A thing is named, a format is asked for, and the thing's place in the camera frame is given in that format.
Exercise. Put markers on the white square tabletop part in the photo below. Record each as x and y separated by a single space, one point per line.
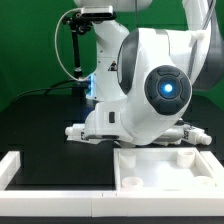
161 169

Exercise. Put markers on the white U-shaped fence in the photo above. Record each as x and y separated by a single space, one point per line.
207 201

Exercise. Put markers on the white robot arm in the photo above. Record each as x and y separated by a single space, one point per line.
157 70

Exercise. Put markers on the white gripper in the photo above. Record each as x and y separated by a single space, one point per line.
105 123

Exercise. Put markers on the black camera stand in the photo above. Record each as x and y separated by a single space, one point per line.
106 54

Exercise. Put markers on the grey camera on stand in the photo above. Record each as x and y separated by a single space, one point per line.
97 12

